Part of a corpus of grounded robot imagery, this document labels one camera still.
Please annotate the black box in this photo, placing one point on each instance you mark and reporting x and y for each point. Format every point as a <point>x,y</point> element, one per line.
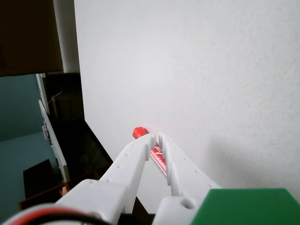
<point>42,178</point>

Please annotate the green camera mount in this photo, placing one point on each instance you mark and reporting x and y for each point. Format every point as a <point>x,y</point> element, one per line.
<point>243,207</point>

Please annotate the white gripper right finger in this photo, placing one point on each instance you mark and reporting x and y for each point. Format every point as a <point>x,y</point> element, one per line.
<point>182,171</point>

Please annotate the brown wooden panel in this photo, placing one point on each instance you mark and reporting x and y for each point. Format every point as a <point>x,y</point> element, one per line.
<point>28,35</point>

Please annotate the white metal frame bar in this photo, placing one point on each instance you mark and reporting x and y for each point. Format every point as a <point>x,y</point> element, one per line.
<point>52,140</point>

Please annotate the red dry erase marker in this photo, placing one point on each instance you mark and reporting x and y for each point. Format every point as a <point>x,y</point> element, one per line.
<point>138,132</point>

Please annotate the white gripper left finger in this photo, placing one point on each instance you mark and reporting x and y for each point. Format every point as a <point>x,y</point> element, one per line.
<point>124,168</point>

